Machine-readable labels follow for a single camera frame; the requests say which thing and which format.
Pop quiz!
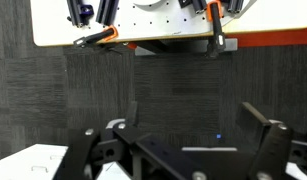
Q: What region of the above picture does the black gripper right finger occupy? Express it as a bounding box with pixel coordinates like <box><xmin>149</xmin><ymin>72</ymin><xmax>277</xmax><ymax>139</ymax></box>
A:
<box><xmin>235</xmin><ymin>101</ymin><xmax>307</xmax><ymax>180</ymax></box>

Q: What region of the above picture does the orange black bar clamp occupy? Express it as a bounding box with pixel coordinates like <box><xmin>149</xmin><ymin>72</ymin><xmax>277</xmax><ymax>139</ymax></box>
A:
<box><xmin>72</xmin><ymin>25</ymin><xmax>119</xmax><ymax>48</ymax></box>
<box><xmin>205</xmin><ymin>0</ymin><xmax>227</xmax><ymax>58</ymax></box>

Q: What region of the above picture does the white perforated work table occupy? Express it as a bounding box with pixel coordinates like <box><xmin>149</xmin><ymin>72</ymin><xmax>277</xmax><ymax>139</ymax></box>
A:
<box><xmin>29</xmin><ymin>0</ymin><xmax>307</xmax><ymax>48</ymax></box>

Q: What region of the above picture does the white cabinet with wooden countertop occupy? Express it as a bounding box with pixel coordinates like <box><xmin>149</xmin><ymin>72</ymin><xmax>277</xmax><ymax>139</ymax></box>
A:
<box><xmin>0</xmin><ymin>143</ymin><xmax>71</xmax><ymax>180</ymax></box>

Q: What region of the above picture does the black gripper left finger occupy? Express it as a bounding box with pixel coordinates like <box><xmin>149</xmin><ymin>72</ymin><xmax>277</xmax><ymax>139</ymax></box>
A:
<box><xmin>52</xmin><ymin>101</ymin><xmax>208</xmax><ymax>180</ymax></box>

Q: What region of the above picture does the black aluminium extrusion bar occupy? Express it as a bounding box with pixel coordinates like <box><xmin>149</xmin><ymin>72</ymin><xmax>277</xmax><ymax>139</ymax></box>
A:
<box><xmin>177</xmin><ymin>0</ymin><xmax>208</xmax><ymax>15</ymax></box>
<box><xmin>66</xmin><ymin>0</ymin><xmax>95</xmax><ymax>28</ymax></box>
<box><xmin>226</xmin><ymin>0</ymin><xmax>245</xmax><ymax>14</ymax></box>
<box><xmin>95</xmin><ymin>0</ymin><xmax>121</xmax><ymax>27</ymax></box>

